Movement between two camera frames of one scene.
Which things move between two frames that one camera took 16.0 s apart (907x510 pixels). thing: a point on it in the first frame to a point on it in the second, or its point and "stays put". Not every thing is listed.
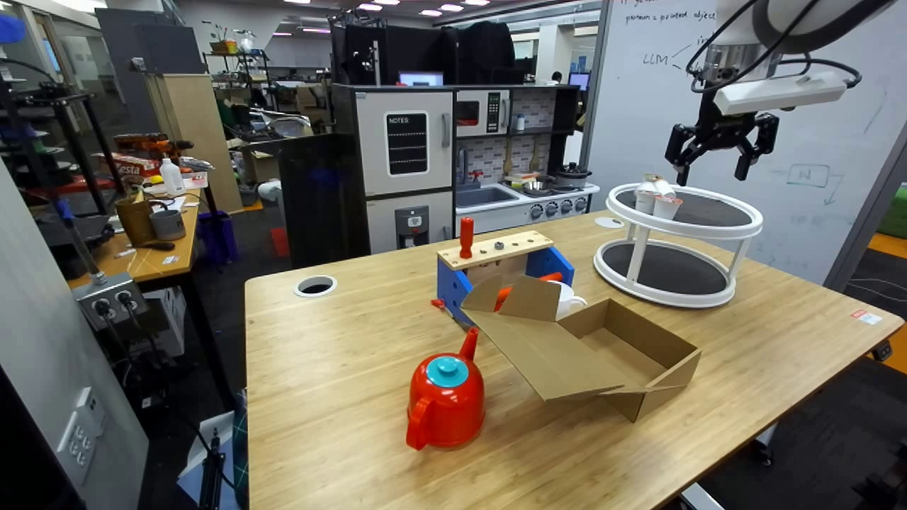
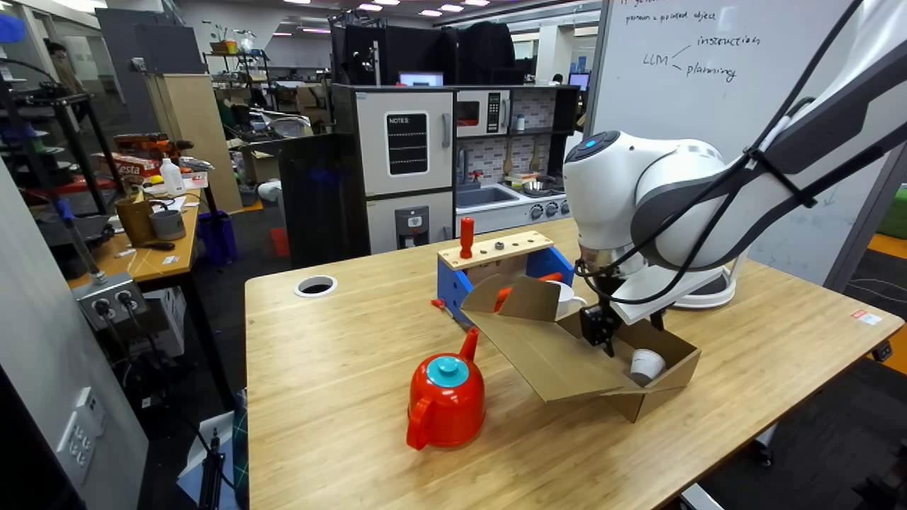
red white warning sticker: x=868 y=319 stays put
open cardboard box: x=601 y=349 stays put
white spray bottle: x=172 y=182 stays put
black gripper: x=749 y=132 to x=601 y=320
